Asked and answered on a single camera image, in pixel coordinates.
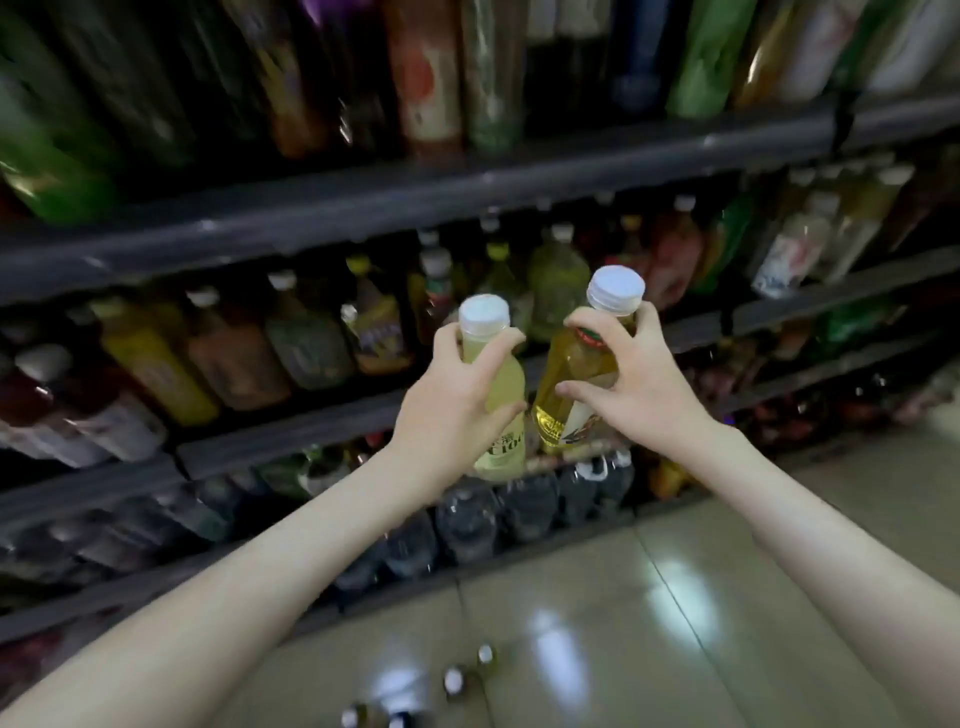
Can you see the person's right hand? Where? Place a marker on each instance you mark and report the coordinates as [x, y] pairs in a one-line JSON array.
[[653, 398]]

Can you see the person's left hand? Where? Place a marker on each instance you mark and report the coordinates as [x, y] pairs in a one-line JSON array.
[[450, 420]]

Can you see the row of large water jugs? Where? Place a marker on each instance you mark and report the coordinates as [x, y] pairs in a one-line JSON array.
[[465, 518]]

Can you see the light green bottle white cap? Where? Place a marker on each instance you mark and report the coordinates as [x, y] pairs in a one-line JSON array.
[[483, 315]]

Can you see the dark grey store shelving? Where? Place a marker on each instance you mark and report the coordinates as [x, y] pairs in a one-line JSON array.
[[375, 195]]

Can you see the person's left forearm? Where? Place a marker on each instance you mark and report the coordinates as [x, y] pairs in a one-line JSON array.
[[210, 630]]

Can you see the person's right forearm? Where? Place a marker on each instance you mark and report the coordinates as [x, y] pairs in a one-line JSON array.
[[840, 540]]

